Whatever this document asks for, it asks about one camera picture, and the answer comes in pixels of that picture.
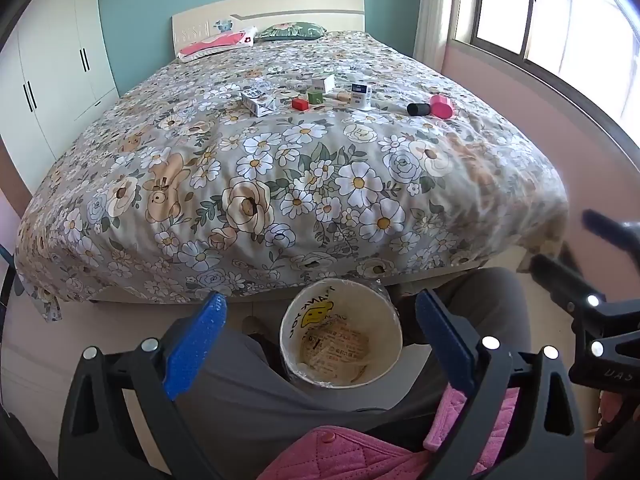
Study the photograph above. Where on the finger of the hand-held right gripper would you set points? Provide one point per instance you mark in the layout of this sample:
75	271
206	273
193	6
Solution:
612	230
560	280

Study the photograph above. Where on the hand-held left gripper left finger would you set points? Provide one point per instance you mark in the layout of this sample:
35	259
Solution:
197	340

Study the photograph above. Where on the green floral pillow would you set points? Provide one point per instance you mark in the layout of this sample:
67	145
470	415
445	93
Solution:
290	31

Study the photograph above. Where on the cream curtain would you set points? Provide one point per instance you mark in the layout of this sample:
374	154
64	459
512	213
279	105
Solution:
440	10

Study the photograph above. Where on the dark blue frame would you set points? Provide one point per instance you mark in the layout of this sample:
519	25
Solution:
6	265

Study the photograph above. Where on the white paper waste bin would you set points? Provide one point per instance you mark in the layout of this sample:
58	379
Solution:
365	310

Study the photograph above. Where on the dark framed window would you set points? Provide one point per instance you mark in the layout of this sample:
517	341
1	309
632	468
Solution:
550	15

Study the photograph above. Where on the small white cardboard box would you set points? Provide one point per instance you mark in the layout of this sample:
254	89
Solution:
323	83

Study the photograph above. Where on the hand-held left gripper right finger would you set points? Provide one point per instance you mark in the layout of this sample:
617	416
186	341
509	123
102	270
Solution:
445	340

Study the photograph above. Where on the white wardrobe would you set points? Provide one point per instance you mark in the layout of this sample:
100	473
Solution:
55	75

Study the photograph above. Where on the pink white pillow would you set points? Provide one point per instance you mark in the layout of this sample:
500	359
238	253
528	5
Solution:
215	42

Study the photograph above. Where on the pink quilted jacket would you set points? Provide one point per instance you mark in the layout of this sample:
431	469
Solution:
320	460

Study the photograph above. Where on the cream wooden bed headboard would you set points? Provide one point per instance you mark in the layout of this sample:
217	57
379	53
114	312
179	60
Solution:
300	10

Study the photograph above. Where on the red cube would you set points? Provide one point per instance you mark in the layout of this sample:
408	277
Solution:
300	104

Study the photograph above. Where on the green cube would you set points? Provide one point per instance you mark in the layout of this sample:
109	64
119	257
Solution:
315	96

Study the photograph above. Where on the person's grey trousers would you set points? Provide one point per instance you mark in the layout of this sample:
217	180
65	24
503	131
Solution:
280	410

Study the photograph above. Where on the floral printed blanket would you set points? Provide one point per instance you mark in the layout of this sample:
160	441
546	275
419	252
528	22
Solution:
280	185

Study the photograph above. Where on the white patterned cardboard box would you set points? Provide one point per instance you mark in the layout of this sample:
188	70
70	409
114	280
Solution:
257	102

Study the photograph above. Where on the crumpled printed paper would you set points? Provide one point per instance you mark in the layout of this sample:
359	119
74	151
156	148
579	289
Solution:
332	352

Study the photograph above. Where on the black cylinder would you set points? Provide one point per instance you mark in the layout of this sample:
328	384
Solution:
419	109

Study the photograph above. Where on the pink cylinder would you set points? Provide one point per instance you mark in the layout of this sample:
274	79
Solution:
442	106

